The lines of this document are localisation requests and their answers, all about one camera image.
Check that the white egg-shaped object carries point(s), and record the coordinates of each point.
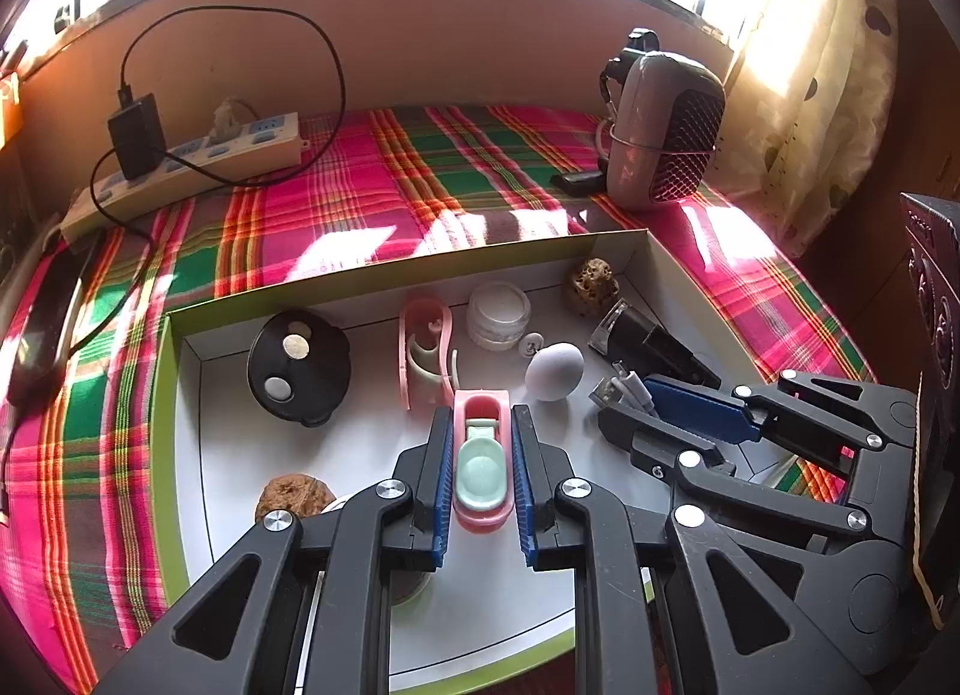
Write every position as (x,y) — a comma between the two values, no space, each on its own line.
(553,371)

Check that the holey brown nut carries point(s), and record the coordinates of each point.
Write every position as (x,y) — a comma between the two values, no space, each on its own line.
(590,284)

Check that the beige plug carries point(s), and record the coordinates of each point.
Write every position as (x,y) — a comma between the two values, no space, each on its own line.
(225,119)

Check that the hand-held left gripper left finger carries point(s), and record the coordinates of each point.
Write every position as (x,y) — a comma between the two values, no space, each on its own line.
(442,507)

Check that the white round jar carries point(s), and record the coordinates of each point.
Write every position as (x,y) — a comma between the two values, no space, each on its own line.
(499,316)

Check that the pink green plaid blanket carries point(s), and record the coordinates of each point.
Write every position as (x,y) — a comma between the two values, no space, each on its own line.
(487,163)

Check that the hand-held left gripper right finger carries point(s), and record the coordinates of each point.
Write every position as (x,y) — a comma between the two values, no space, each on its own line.
(525,507)

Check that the pink plastic clip holder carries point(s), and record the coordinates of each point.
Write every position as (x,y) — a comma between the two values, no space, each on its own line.
(420,320)

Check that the white power strip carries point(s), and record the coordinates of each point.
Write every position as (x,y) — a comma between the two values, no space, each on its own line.
(247,148)

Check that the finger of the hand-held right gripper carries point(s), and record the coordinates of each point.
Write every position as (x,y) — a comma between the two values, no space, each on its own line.
(697,406)
(645,440)

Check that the white USB adapter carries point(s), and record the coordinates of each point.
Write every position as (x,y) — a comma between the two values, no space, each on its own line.
(622,391)

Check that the green white cardboard box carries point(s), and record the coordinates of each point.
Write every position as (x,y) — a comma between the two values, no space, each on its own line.
(225,455)

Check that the black smartphone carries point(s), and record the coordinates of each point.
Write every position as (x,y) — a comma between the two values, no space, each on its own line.
(45,320)

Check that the cream dotted curtain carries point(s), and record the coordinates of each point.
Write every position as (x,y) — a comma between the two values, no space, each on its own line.
(825,65)

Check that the small white round button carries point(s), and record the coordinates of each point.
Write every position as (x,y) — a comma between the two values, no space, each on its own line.
(531,344)

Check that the grey mesh speaker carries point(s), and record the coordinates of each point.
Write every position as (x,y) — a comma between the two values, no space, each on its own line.
(660,125)

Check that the pink toy toilet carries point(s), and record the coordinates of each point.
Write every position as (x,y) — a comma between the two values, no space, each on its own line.
(481,470)

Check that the black round disc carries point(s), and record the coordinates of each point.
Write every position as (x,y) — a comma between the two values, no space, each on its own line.
(300,380)

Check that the brown walnut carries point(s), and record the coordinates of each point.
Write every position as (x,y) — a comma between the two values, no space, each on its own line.
(292,500)

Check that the black device with clear cap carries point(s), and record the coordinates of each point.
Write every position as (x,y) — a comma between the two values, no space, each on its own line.
(645,343)

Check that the small black plug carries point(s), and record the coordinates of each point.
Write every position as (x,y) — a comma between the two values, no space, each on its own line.
(576,183)

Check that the dark patterned box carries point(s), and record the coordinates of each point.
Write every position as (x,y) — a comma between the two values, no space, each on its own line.
(937,305)

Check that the black charger adapter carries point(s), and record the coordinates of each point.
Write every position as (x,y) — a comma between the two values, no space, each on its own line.
(137,136)

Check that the orange shelf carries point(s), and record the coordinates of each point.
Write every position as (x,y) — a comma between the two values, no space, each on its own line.
(9,110)

